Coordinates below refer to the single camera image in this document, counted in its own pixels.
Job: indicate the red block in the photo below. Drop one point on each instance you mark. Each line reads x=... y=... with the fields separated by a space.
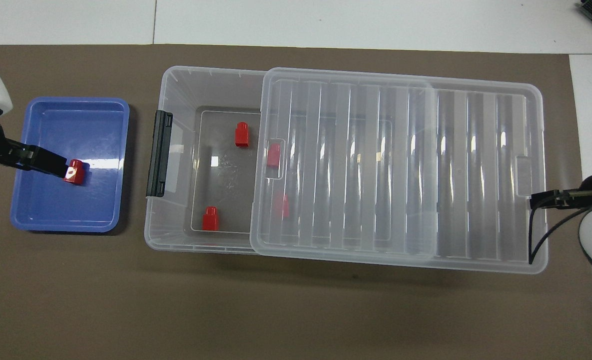
x=242 y=136
x=77 y=173
x=283 y=207
x=274 y=156
x=210 y=220

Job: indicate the clear plastic box lid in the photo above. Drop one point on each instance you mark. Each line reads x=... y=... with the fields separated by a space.
x=400 y=175

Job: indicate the black box latch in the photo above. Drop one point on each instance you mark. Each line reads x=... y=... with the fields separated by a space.
x=159 y=155

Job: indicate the clear plastic storage box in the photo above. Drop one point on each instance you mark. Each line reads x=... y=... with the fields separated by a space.
x=211 y=90

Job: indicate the blue plastic tray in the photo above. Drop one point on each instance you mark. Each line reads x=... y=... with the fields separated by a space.
x=66 y=210

